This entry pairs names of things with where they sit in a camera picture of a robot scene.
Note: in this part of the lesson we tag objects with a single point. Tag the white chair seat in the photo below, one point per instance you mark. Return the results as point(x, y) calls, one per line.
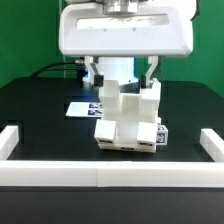
point(126, 133)

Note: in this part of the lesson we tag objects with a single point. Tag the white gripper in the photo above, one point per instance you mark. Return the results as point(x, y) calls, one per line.
point(152, 28)

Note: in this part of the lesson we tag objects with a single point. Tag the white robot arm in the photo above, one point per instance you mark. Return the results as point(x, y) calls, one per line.
point(121, 69)

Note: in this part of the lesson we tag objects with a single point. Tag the white sheet with tags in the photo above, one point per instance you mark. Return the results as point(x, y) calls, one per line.
point(84, 109)

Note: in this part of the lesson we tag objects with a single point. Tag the white U-shaped fence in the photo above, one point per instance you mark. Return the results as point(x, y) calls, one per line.
point(112, 174)

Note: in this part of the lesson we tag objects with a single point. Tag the white chair back piece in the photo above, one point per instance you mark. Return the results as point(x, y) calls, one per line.
point(145, 103)

